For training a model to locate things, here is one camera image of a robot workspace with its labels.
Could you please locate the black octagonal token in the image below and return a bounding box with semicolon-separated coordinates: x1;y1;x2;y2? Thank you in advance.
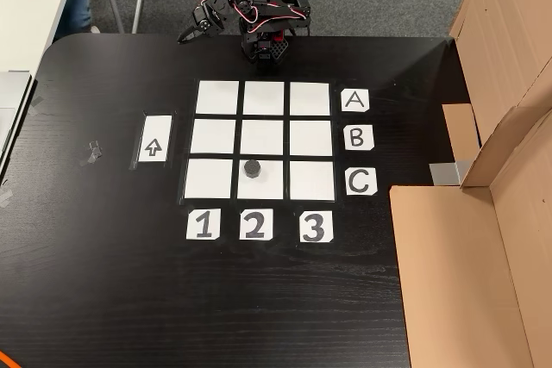
242;159;263;180

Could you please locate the paper sheet letter B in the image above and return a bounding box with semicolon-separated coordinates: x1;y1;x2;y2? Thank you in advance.
343;124;375;152

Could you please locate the white arrow paper sheet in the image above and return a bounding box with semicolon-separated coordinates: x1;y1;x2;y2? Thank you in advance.
136;115;173;164

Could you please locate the paper sheet number 3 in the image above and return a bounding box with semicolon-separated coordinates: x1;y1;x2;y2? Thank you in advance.
299;210;335;244

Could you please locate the paper sheet number 2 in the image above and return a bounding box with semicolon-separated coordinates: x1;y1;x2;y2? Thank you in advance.
239;208;274;241

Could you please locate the paper sheet letter C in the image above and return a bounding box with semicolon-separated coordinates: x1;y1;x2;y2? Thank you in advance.
345;168;379;196

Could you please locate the grey tape strip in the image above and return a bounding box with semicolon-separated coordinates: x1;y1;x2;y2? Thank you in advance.
429;159;474;187

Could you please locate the paper sheet number 1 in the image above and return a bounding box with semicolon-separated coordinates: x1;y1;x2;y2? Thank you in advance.
185;208;222;241

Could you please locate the orange cable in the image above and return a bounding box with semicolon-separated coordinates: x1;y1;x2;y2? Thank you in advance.
0;348;21;368

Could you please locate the grey laptop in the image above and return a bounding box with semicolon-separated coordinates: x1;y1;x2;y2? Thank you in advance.
0;70;34;176

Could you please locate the brown cardboard panel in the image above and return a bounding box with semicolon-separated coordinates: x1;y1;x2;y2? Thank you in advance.
389;94;552;368
442;0;552;163

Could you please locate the red white servo cable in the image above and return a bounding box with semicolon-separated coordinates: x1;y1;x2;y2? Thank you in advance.
193;0;304;37

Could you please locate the white desk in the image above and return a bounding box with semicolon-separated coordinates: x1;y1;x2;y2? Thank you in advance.
0;0;84;77

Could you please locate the white nine-square grid sheet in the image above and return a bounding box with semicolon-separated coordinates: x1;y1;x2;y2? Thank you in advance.
183;78;337;203

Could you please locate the paper sheet letter A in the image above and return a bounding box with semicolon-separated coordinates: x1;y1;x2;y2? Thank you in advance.
341;88;371;114

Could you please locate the crumpled clear tape piece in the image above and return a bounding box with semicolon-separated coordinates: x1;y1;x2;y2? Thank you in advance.
79;140;103;167

